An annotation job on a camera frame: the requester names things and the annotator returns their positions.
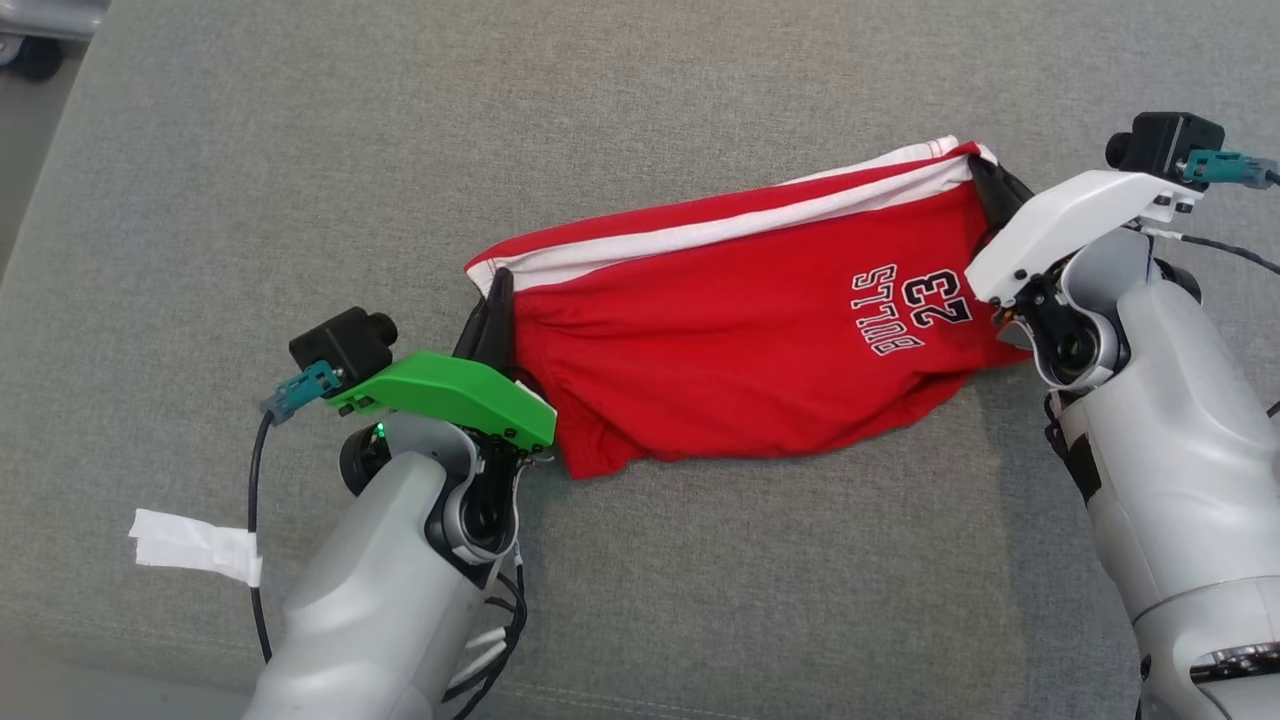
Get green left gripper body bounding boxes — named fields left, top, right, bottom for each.
left=325, top=350, right=558, bottom=452

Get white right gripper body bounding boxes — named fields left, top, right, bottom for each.
left=965, top=170, right=1204, bottom=307

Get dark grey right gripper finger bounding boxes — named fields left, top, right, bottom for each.
left=968, top=155, right=1037, bottom=247

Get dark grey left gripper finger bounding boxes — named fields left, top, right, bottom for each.
left=452, top=295, right=493, bottom=365
left=488, top=267, right=518, bottom=377

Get red bulls shorts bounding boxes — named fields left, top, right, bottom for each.
left=465, top=137, right=1032, bottom=482

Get grey fabric sofa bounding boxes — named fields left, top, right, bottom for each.
left=0, top=0, right=1280, bottom=720

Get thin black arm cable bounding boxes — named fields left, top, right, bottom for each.
left=440, top=560, right=529, bottom=720

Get white tape cable flag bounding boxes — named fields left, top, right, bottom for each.
left=129, top=508, right=264, bottom=589

